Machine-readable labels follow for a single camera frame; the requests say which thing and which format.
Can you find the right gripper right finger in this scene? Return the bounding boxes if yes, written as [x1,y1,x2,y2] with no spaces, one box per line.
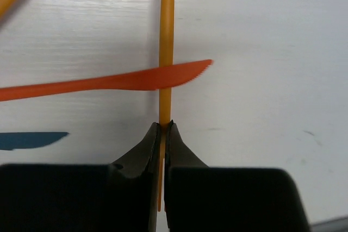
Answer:
[164,122,310,231]

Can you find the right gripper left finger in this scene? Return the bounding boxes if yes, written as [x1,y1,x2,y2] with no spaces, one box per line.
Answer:
[1,123,161,231]

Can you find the orange fork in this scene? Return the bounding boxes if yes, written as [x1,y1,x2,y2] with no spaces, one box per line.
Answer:
[157,0,175,212]

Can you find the red-orange plastic knife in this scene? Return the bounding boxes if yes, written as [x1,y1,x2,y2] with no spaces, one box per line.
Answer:
[1,59,213,102]

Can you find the dark blue plastic knife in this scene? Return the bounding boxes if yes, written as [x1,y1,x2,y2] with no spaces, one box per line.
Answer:
[1,132,69,151]

